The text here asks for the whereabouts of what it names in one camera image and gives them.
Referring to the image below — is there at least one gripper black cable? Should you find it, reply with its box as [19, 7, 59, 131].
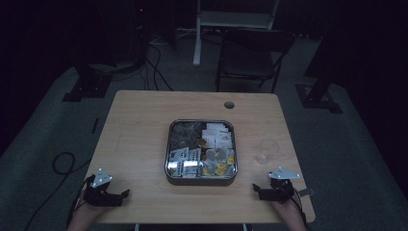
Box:
[65, 177, 92, 229]
[287, 187, 308, 225]

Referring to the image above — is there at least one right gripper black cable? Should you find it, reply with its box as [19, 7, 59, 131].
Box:
[287, 187, 308, 225]

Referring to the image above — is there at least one dark equipment rack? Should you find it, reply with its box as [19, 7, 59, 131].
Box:
[80, 0, 152, 70]

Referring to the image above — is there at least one clear glass cup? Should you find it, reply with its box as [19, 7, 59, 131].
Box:
[255, 138, 280, 166]

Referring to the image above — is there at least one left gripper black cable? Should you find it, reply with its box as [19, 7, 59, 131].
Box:
[65, 177, 92, 229]

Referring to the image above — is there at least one black stand with base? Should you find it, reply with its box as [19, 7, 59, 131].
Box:
[294, 32, 344, 114]
[62, 59, 114, 103]

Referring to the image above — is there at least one pile of silver white packets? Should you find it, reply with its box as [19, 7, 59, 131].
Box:
[166, 146, 202, 178]

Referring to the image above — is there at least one dark metal compartment tray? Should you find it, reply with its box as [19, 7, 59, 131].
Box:
[165, 118, 239, 187]

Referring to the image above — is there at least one black folding chair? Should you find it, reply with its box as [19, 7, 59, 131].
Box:
[216, 28, 296, 94]

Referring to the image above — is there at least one pile of white brown sachets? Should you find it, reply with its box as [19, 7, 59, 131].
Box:
[201, 122, 235, 150]

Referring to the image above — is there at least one black looped floor cable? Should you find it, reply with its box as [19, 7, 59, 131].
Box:
[23, 151, 94, 231]

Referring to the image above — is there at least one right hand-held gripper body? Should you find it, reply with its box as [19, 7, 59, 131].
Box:
[268, 166, 316, 205]

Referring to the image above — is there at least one pile of dark green packets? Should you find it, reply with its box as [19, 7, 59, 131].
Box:
[169, 122, 203, 150]

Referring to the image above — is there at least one pile of yellow-label tea bags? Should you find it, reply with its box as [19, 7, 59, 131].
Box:
[201, 147, 238, 177]

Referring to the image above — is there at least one person's right hand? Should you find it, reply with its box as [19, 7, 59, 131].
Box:
[271, 199, 303, 222]

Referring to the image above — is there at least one person's left hand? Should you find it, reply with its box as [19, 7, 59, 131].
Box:
[74, 199, 105, 220]

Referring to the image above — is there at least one white metal desk frame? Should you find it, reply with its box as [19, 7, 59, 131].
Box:
[191, 0, 281, 67]

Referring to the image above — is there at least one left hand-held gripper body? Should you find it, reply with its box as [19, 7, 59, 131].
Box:
[82, 167, 120, 208]

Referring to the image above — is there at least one white floor cable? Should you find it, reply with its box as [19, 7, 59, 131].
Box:
[148, 28, 197, 45]

